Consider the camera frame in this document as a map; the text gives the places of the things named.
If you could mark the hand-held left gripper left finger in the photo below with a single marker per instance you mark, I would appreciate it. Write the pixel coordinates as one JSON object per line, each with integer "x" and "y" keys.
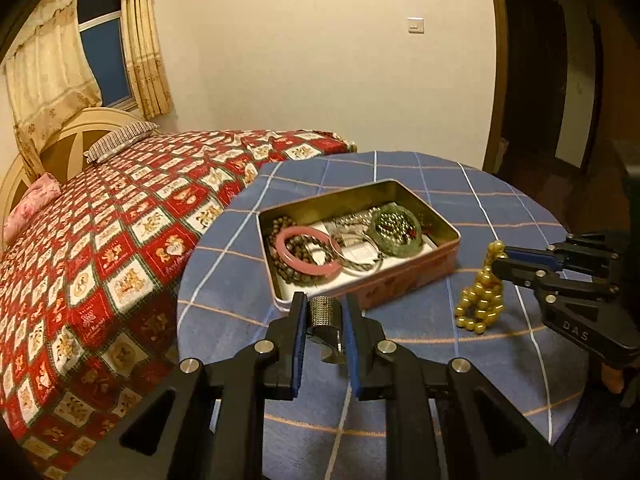
{"x": 299, "y": 345}

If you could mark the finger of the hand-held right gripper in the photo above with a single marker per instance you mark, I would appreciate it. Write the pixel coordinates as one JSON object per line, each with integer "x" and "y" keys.
{"x": 530, "y": 256}
{"x": 520, "y": 272}

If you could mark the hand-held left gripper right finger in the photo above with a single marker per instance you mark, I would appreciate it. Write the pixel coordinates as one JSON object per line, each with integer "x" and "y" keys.
{"x": 354, "y": 350}

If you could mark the silver mesh band watch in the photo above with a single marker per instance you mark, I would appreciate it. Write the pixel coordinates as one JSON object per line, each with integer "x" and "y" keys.
{"x": 325, "y": 312}

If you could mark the pink bangle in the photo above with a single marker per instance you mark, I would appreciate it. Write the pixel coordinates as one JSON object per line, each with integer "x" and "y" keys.
{"x": 310, "y": 271}

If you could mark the silver bangle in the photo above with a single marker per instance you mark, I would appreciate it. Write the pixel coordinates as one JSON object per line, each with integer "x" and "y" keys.
{"x": 360, "y": 267}

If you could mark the rectangular metal tin box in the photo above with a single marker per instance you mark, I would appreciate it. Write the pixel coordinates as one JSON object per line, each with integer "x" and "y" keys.
{"x": 400, "y": 280}

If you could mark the person's right hand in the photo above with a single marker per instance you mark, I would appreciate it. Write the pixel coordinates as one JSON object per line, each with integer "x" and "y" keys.
{"x": 613, "y": 379}

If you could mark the blue plaid tablecloth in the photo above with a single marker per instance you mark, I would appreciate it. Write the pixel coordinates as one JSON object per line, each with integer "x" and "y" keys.
{"x": 450, "y": 190}

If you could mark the dark wooden door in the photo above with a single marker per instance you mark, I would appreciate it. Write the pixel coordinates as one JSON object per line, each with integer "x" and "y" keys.
{"x": 540, "y": 70}

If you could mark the bed with red patterned quilt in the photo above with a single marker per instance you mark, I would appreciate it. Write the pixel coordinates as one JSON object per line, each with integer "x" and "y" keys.
{"x": 125, "y": 240}

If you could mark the striped pillow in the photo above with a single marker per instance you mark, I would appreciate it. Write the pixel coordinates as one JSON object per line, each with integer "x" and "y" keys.
{"x": 120, "y": 140}

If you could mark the pink pillow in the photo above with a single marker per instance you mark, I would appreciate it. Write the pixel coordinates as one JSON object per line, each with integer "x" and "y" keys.
{"x": 32, "y": 202}

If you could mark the cream wooden headboard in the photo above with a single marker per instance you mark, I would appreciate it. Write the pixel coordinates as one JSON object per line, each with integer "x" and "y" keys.
{"x": 100, "y": 117}

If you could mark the narrow beige curtain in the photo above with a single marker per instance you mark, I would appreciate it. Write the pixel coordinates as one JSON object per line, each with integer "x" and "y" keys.
{"x": 145, "y": 50}

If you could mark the window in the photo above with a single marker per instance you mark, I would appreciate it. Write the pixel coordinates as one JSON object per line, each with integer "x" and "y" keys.
{"x": 102, "y": 55}

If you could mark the wide beige curtain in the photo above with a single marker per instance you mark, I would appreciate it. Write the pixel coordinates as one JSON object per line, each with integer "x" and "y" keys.
{"x": 47, "y": 75}

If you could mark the white light switch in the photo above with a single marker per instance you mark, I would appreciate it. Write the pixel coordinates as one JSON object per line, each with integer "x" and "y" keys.
{"x": 416, "y": 25}

